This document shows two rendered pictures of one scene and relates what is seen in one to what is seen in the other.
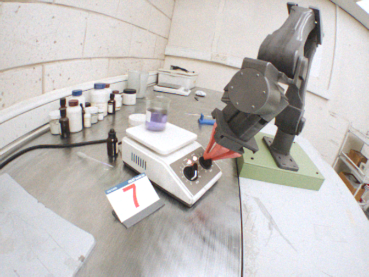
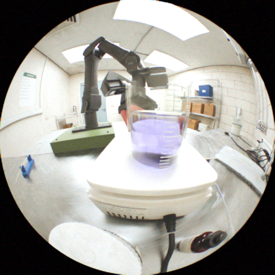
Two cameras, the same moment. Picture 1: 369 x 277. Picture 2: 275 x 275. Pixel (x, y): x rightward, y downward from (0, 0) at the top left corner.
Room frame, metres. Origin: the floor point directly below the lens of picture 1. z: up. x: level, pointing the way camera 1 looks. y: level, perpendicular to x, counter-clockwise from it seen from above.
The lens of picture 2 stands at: (0.42, 0.12, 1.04)
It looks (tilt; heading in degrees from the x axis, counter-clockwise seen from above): 22 degrees down; 243
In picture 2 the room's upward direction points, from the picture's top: straight up
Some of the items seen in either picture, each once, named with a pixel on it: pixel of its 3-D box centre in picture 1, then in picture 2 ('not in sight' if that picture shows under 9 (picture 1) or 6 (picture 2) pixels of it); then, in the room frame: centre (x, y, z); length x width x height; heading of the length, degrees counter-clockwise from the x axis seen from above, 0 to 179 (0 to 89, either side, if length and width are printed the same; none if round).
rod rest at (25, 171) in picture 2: (210, 118); (26, 164); (0.75, -0.10, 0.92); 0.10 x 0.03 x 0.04; 104
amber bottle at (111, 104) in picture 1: (111, 103); not in sight; (0.67, 0.32, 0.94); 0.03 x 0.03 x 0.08
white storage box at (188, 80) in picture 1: (178, 78); not in sight; (1.68, 0.15, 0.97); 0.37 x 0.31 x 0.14; 169
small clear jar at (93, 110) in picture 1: (91, 115); not in sight; (0.54, 0.34, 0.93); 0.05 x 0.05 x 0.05
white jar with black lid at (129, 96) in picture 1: (129, 97); not in sight; (0.84, 0.31, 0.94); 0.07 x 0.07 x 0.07
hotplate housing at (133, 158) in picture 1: (168, 156); (148, 163); (0.35, 0.03, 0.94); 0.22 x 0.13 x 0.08; 59
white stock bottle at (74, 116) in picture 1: (73, 115); not in sight; (0.46, 0.37, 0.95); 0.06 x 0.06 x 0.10
